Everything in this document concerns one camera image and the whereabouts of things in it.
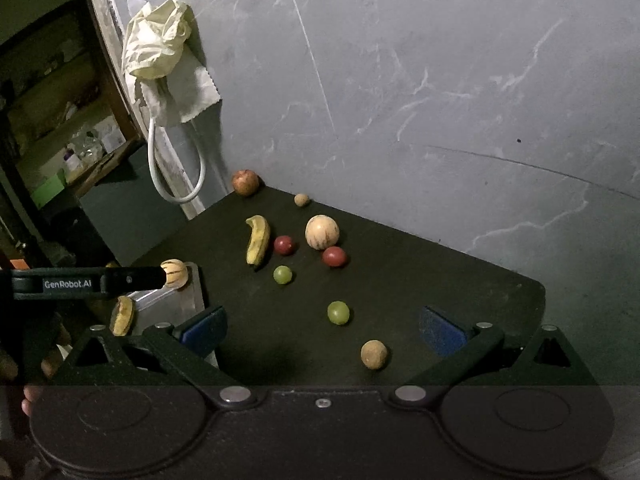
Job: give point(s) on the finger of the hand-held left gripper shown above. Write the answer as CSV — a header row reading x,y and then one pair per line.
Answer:
x,y
137,278

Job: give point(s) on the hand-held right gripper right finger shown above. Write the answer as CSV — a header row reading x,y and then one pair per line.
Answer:
x,y
440,332

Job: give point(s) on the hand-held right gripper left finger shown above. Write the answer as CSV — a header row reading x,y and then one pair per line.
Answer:
x,y
205,332

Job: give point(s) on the dark-striped yellow melon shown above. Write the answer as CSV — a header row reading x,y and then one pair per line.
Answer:
x,y
175,273

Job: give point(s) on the brown-spotted short banana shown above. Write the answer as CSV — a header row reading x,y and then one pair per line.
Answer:
x,y
122,316

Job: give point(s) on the metal tray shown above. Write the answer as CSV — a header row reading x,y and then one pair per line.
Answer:
x,y
170,305

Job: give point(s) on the brown round fruit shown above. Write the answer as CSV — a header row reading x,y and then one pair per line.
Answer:
x,y
374,354

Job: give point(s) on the green grape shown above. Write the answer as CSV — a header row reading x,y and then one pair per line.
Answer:
x,y
338,312
282,275

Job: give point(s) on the long yellow banana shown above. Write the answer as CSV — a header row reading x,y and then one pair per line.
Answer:
x,y
257,242

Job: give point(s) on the red tomato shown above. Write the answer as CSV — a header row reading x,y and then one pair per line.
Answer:
x,y
284,245
334,256

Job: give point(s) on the person's left hand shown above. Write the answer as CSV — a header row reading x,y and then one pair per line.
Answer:
x,y
31,400

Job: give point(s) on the grey-green cabinet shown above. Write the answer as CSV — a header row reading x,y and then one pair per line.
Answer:
x,y
130,200

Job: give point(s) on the green box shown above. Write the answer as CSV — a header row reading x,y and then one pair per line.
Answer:
x,y
50,190

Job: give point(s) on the red apple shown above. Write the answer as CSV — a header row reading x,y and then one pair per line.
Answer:
x,y
245,182

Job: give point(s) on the pale striped melon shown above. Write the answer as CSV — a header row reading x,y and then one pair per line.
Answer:
x,y
322,232

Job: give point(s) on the small brown longan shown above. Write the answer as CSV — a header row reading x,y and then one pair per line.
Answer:
x,y
301,200

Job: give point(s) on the wooden shelf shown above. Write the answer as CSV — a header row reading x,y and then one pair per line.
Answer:
x,y
50,110

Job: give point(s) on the white towel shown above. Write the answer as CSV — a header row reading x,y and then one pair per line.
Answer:
x,y
192,90

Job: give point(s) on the pale yellow crumpled cloth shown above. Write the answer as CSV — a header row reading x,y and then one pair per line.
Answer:
x,y
155,40

